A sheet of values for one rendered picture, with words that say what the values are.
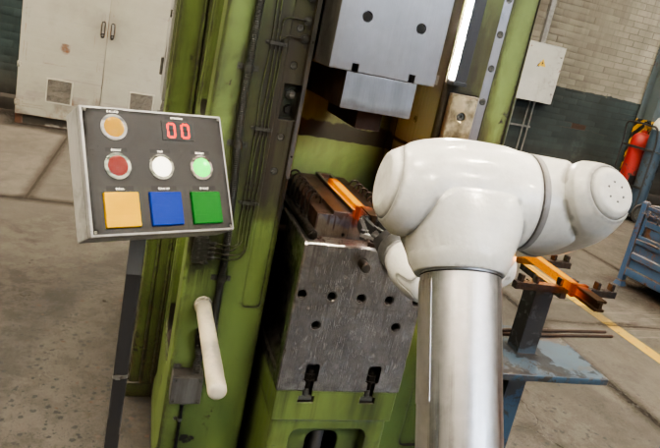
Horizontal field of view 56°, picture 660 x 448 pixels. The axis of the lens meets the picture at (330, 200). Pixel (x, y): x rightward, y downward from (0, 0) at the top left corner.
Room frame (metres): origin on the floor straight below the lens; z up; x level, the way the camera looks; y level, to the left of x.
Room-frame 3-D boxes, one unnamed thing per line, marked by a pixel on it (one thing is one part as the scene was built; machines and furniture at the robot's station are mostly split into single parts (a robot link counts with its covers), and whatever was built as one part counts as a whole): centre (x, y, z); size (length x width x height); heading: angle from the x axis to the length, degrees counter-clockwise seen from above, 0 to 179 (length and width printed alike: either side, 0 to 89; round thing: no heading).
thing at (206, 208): (1.36, 0.28, 1.01); 0.07 x 0.05 x 0.07; 133
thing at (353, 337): (1.87, -0.05, 0.69); 0.56 x 0.38 x 0.45; 18
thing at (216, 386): (1.45, 0.23, 0.62); 0.44 x 0.05 x 0.05; 18
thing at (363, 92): (1.84, 0.00, 1.32); 0.42 x 0.20 x 0.10; 18
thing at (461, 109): (1.86, -0.33, 1.27); 0.09 x 0.02 x 0.17; 108
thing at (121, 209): (1.22, 0.42, 1.01); 0.07 x 0.05 x 0.07; 133
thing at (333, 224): (1.84, 0.00, 0.96); 0.42 x 0.20 x 0.09; 18
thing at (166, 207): (1.29, 0.35, 1.01); 0.07 x 0.05 x 0.07; 133
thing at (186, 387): (1.64, 0.31, 0.36); 0.09 x 0.07 x 0.12; 108
